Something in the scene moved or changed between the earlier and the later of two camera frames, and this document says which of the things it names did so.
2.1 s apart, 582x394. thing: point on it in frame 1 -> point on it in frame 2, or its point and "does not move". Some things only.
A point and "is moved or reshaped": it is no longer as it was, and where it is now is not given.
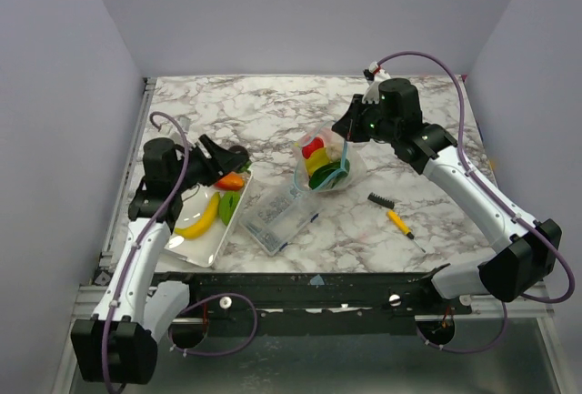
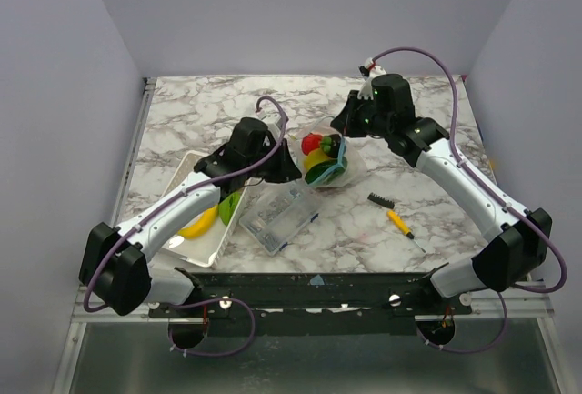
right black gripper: x=351 y=122 does not move
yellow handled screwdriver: x=398 y=222 does not move
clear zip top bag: x=324 y=161 does not move
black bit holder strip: x=381 y=201 does not move
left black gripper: x=221 y=161 -> x=287 y=170
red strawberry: x=307 y=149 is moved or reshaped
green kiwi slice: x=227 y=202 does not move
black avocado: x=239 y=150 is moved or reshaped
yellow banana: x=199 y=227 does not move
